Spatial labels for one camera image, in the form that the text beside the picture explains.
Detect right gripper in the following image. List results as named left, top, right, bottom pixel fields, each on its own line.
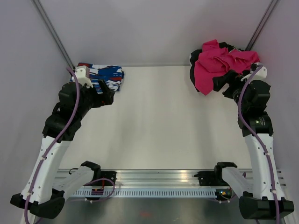
left=213, top=69, right=252, bottom=111

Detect pink trousers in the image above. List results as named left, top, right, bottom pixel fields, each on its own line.
left=194, top=40, right=260, bottom=96

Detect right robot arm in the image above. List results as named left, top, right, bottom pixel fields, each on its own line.
left=213, top=71, right=294, bottom=224

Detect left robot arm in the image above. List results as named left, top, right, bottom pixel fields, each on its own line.
left=10, top=80, right=115, bottom=219

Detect folded blue patterned trousers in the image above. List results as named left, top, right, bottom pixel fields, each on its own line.
left=68, top=63, right=125, bottom=93

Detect black patterned clothes pile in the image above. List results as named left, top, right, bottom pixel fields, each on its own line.
left=189, top=42, right=246, bottom=92

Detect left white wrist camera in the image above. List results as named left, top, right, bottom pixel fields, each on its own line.
left=70, top=65, right=93, bottom=89

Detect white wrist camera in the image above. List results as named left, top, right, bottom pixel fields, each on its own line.
left=70, top=65, right=93, bottom=89
left=241, top=62, right=268, bottom=81

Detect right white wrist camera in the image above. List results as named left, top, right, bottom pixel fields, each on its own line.
left=241, top=62, right=268, bottom=81

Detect left frame post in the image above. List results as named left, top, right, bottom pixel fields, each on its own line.
left=31, top=0, right=75, bottom=68

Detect frame post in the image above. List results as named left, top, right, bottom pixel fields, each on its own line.
left=245, top=0, right=280, bottom=51
left=31, top=0, right=75, bottom=68

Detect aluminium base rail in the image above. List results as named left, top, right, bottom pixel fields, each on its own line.
left=54, top=169, right=286, bottom=189

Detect right frame post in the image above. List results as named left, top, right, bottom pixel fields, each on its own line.
left=245, top=0, right=280, bottom=51

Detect slotted cable duct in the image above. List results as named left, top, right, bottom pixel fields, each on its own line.
left=71, top=188, right=231, bottom=198

